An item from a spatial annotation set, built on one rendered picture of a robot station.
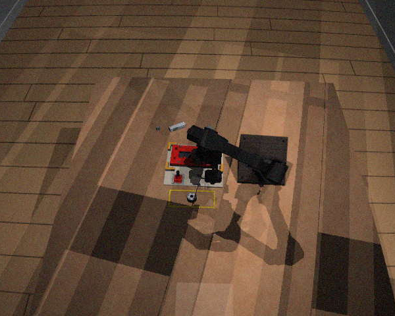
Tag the black rubber tyre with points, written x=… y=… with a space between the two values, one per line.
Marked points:
x=191 y=197

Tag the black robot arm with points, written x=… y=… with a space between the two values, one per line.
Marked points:
x=267 y=168

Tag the white rectangular bar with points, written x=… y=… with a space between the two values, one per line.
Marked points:
x=177 y=126

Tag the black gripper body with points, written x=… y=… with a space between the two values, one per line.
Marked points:
x=214 y=175

